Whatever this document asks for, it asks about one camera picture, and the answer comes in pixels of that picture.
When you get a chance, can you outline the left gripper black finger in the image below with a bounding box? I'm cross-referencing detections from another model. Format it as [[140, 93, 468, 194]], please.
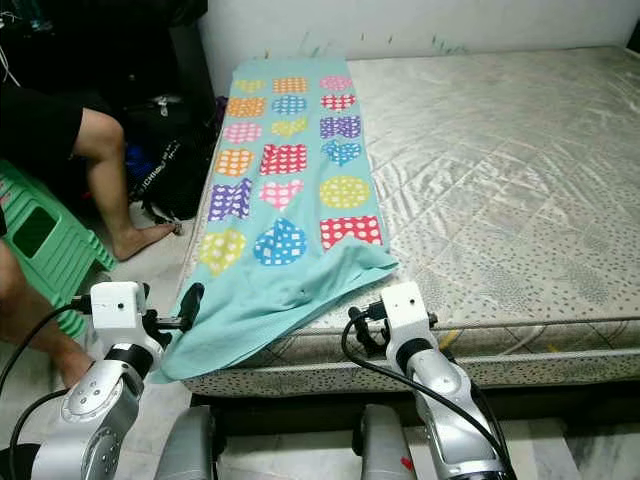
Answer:
[[178, 282, 206, 334]]

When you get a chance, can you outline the teal blanket with coloured shapes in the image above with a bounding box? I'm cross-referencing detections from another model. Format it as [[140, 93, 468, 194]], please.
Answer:
[[150, 58, 401, 385]]

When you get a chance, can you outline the grey robot right leg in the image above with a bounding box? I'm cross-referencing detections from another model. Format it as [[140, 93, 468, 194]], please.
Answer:
[[353, 403, 419, 480]]

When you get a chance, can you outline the grey robot leg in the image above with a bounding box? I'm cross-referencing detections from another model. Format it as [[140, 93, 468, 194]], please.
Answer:
[[353, 403, 419, 480], [155, 405, 226, 480]]

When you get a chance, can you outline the grey robot left leg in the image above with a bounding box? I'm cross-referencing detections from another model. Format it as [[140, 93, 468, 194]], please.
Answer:
[[155, 405, 226, 480]]

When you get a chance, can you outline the green plastic stool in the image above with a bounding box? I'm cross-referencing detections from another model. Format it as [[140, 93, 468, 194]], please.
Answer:
[[0, 160, 116, 339]]

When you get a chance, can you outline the black backpack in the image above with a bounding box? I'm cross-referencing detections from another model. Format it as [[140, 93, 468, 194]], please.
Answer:
[[125, 95, 221, 226]]

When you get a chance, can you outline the blue fabric bag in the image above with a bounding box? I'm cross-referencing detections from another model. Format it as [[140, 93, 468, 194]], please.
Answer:
[[125, 145, 156, 189]]

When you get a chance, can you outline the grey quilted mattress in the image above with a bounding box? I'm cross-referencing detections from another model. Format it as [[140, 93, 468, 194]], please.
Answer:
[[175, 45, 640, 399]]

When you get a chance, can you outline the dark bed base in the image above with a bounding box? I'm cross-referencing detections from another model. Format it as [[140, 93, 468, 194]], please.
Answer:
[[190, 380, 640, 436]]

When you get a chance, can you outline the person in black shorts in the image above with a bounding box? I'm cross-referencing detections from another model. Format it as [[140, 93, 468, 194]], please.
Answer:
[[0, 75, 176, 391]]

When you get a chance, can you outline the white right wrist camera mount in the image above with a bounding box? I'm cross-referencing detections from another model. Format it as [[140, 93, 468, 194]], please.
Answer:
[[380, 281, 433, 356]]

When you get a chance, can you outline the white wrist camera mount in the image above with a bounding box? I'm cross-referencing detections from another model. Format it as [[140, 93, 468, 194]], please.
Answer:
[[380, 281, 433, 356], [89, 281, 147, 351]]

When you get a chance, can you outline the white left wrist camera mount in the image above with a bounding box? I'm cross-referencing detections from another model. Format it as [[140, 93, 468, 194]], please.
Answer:
[[89, 281, 147, 351]]

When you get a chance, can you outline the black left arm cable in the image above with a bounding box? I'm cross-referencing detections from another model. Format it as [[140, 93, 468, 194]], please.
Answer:
[[0, 296, 96, 480]]

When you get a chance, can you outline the thin white cable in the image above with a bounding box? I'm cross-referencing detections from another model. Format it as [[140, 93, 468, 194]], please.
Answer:
[[0, 45, 21, 89]]

